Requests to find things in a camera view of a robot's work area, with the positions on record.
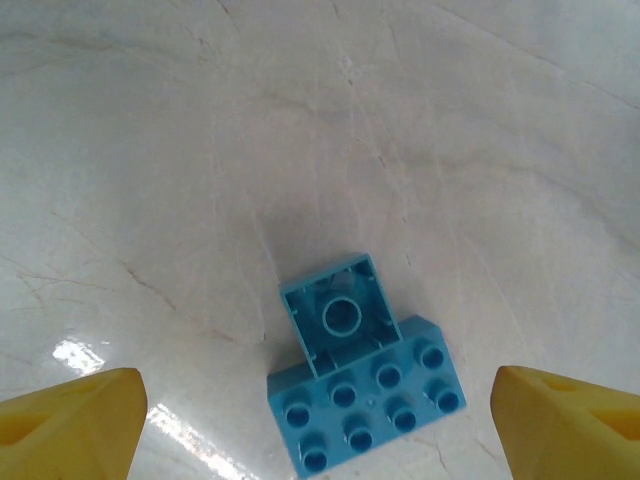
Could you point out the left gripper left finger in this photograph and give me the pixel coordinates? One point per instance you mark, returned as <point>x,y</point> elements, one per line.
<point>65,430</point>

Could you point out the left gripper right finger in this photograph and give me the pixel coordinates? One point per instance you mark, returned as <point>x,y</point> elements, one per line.
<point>570,430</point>

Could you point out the blue two-by-four lego brick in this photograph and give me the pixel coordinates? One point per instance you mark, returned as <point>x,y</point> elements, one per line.
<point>370,420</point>

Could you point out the small light blue lego brick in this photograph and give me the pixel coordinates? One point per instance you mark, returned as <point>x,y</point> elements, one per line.
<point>342,315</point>

